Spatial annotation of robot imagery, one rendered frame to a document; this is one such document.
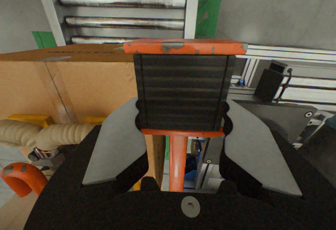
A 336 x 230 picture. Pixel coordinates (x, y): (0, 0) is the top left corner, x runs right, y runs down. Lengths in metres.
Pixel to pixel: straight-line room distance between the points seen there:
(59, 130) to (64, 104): 0.10
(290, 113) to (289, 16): 1.24
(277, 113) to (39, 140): 0.49
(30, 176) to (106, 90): 0.19
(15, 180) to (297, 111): 0.57
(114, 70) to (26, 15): 1.59
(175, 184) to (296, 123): 0.34
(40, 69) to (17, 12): 1.53
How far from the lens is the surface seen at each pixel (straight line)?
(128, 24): 0.80
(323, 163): 0.26
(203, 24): 1.33
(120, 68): 0.28
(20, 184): 0.38
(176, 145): 0.16
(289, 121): 0.44
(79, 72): 0.33
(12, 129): 0.38
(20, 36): 1.95
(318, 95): 0.56
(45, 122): 0.43
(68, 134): 0.30
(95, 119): 0.35
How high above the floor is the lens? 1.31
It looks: 60 degrees down
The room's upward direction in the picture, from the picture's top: 174 degrees counter-clockwise
